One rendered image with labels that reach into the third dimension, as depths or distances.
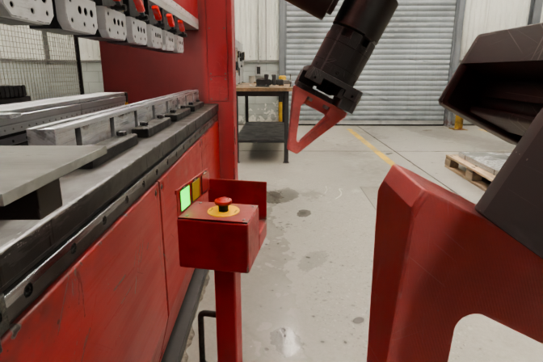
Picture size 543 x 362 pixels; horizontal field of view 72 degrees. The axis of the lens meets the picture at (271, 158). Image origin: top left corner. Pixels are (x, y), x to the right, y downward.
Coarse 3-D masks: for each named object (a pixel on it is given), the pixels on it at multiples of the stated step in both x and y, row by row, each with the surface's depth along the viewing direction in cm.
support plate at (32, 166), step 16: (0, 160) 37; (16, 160) 37; (32, 160) 37; (48, 160) 37; (64, 160) 37; (80, 160) 38; (0, 176) 31; (16, 176) 31; (32, 176) 31; (48, 176) 33; (0, 192) 27; (16, 192) 28
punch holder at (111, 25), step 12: (96, 0) 97; (108, 0) 101; (96, 12) 98; (108, 12) 100; (120, 12) 110; (108, 24) 100; (120, 24) 109; (84, 36) 100; (96, 36) 100; (108, 36) 101; (120, 36) 109
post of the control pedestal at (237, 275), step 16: (224, 272) 90; (224, 288) 91; (240, 288) 95; (224, 304) 92; (240, 304) 95; (224, 320) 93; (240, 320) 96; (224, 336) 94; (240, 336) 97; (224, 352) 95; (240, 352) 98
